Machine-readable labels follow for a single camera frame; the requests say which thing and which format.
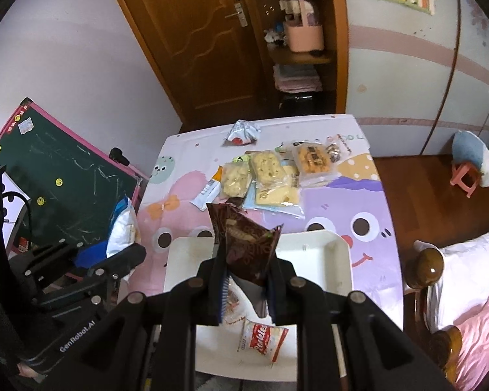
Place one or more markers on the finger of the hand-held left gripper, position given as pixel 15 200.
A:
pixel 53 258
pixel 122 258

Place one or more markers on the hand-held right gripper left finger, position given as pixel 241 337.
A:
pixel 222 293

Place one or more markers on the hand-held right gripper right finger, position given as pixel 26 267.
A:
pixel 272 297

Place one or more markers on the blue and white snack bag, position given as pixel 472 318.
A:
pixel 124 228

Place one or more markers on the white plastic tray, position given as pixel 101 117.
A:
pixel 187 252

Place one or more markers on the brown snack packet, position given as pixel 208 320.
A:
pixel 244 244

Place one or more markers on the green pastry packet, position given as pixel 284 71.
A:
pixel 244 156

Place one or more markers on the white blue-striped snack packet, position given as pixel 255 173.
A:
pixel 238 305

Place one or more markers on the red and white snack packet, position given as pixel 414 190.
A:
pixel 260 340

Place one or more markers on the light blue flat packet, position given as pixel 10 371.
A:
pixel 277 211

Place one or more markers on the white snack bar wrapper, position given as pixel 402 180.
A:
pixel 205 193

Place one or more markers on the yellow flat snack packet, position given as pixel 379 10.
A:
pixel 279 195

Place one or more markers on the cartoon monster tablecloth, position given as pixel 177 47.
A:
pixel 330 199

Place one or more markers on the clear packet of yellow puffs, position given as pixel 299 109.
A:
pixel 234 179

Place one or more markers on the clear packet of yellow biscuits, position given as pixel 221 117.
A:
pixel 269 167

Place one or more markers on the clear packet of orange cake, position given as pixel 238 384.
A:
pixel 311 159

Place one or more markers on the clear packet of dark nuts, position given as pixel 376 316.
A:
pixel 332 150

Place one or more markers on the white pillow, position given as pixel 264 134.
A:
pixel 468 264

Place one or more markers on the pink blanket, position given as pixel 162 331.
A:
pixel 479 334

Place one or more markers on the stack of folded towels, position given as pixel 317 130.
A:
pixel 295 77

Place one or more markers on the pink plastic stool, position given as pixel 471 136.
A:
pixel 466 179

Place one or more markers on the brown wooden door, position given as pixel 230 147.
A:
pixel 179 32

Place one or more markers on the blue and white cushion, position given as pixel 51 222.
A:
pixel 470 150

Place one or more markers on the wooden shelf cabinet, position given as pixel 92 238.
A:
pixel 334 28

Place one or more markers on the green chalkboard with pink frame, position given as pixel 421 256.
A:
pixel 65 163

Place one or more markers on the wooden bed post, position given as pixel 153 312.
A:
pixel 430 271

